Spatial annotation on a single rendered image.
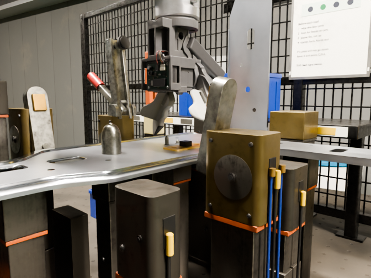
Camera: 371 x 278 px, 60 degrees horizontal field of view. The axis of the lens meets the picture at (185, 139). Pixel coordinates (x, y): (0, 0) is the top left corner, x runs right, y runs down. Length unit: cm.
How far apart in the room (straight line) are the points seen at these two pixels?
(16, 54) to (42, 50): 74
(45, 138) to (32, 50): 513
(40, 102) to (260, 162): 41
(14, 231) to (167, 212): 18
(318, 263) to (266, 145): 51
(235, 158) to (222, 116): 7
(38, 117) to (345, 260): 76
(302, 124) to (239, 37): 27
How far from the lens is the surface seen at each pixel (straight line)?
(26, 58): 588
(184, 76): 53
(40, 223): 44
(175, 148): 55
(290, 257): 60
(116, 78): 71
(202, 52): 59
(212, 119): 44
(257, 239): 45
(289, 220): 55
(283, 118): 73
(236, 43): 84
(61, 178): 40
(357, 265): 90
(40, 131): 63
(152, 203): 33
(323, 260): 89
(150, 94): 78
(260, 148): 40
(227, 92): 45
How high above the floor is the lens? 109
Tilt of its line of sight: 7 degrees down
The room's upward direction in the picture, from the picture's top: straight up
